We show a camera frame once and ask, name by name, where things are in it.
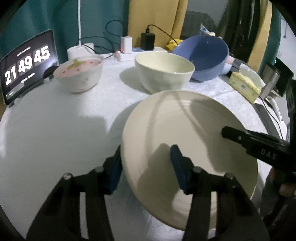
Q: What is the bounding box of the cream ceramic plate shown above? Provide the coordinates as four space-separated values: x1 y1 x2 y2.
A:
121 90 258 230

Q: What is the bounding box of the blue plastic bowl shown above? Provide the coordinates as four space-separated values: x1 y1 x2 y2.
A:
172 35 231 82

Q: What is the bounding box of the cream ceramic bowl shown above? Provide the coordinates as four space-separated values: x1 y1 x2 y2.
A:
134 51 195 94

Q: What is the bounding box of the pink strawberry bowl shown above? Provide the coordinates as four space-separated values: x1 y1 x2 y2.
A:
53 54 105 93

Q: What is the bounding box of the yellow tissue box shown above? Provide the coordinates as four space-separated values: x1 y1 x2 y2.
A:
228 72 261 104

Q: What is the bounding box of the steel thermos tumbler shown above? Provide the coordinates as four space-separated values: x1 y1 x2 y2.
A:
260 63 280 99

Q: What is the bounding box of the yellow wipes pack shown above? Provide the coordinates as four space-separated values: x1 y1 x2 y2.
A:
166 39 182 51

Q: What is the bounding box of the black charger adapter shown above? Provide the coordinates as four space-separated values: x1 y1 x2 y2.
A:
140 28 155 51

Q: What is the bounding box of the yellow curtain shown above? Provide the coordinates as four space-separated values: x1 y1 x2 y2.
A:
128 0 189 48

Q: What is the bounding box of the white power strip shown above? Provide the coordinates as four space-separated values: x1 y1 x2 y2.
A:
114 47 167 62

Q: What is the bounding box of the white charger plug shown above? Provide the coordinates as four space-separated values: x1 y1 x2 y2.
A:
120 36 132 54

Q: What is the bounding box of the tablet showing clock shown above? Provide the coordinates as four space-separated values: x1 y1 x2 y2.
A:
1 30 59 106

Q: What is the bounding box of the white desk lamp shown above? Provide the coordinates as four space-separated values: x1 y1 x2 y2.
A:
67 0 95 60

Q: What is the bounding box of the teal curtain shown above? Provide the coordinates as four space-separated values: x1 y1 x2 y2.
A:
1 1 130 63

